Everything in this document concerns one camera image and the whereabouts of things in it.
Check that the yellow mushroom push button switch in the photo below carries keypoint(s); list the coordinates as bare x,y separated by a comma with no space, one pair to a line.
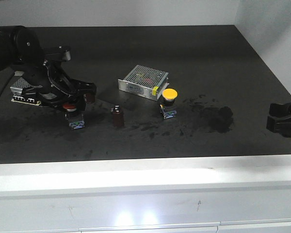
167,105

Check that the metal mesh power supply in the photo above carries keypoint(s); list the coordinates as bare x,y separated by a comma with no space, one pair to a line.
145,82
23,93

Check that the rear dark brown capacitor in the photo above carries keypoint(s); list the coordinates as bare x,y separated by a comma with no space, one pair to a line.
89,98

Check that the white cabinet drawer front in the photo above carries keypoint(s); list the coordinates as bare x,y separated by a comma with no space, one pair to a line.
231,210

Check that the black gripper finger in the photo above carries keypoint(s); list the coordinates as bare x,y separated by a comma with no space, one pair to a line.
80,88
58,105
279,119

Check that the right metal mesh power supply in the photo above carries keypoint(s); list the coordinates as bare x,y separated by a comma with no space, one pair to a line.
145,82

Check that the left metal mesh power supply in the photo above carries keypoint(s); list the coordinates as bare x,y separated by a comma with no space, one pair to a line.
23,93

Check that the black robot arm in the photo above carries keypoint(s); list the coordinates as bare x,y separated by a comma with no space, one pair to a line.
19,44

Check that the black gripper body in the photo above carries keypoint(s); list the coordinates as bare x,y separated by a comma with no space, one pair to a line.
48,85

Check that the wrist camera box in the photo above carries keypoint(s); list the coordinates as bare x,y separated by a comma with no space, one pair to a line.
58,54

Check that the dark brown capacitor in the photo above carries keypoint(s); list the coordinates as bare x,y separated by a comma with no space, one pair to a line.
117,116
89,98

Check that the red mushroom push button switch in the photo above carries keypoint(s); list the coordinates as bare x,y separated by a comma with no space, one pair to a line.
74,116

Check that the front dark brown capacitor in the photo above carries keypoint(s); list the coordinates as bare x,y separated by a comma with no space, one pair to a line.
117,116

